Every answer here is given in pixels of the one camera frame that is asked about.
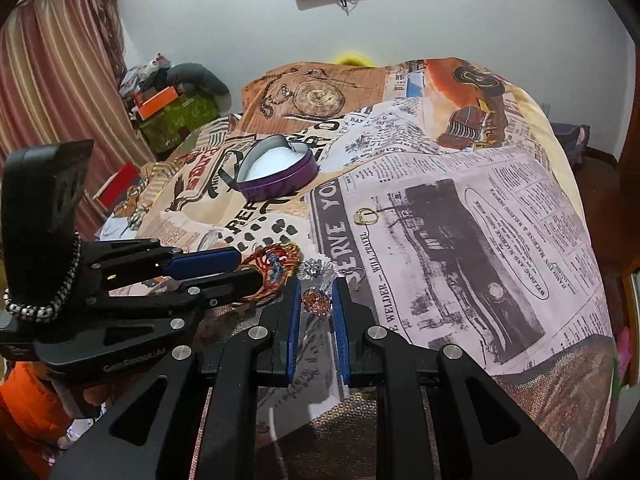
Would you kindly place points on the orange box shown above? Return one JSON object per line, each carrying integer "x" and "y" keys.
{"x": 148, "y": 107}

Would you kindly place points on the newspaper print bed blanket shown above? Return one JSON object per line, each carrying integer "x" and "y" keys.
{"x": 446, "y": 203}

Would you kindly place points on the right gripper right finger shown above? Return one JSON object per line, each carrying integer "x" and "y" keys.
{"x": 440, "y": 415}

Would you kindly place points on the wooden door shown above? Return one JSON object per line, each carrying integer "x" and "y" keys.
{"x": 609, "y": 187}

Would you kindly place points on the purple heart-shaped tin box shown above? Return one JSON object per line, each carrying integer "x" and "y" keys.
{"x": 275, "y": 167}

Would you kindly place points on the dark bag on floor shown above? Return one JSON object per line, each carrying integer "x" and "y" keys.
{"x": 573, "y": 139}

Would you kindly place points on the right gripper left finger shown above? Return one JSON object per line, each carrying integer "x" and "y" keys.
{"x": 194, "y": 415}

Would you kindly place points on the striped pink curtain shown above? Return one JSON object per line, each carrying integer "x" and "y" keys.
{"x": 58, "y": 85}

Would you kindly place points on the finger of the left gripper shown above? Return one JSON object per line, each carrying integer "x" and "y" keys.
{"x": 113, "y": 265}
{"x": 215, "y": 290}

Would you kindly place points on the green patterned storage box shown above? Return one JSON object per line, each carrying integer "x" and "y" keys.
{"x": 170, "y": 126}

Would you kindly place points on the red and white box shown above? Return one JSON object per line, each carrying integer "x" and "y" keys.
{"x": 116, "y": 187}

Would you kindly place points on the grey stuffed cushion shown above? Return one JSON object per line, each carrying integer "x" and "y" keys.
{"x": 194, "y": 77}

